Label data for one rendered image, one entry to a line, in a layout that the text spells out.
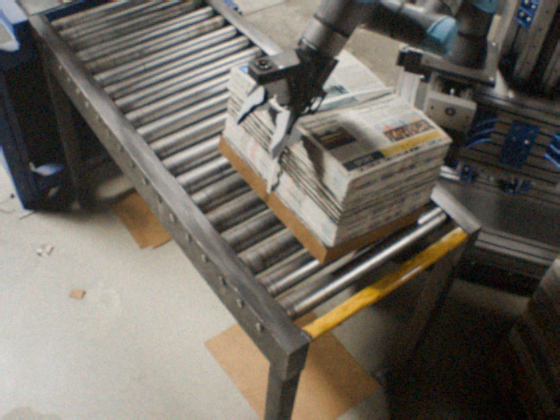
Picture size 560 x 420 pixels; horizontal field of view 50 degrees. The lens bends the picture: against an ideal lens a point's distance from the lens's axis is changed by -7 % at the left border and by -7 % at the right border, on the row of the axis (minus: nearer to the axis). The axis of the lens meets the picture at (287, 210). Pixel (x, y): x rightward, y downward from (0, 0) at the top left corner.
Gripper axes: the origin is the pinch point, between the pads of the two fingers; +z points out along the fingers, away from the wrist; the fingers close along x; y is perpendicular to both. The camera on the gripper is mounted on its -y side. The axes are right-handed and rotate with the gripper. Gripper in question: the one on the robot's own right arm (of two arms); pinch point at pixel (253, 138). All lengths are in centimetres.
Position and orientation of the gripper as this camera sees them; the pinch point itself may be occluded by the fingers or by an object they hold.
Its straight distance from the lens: 115.3
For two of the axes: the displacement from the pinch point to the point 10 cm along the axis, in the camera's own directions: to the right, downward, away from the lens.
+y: 6.3, 0.4, 7.8
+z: -5.1, 7.8, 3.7
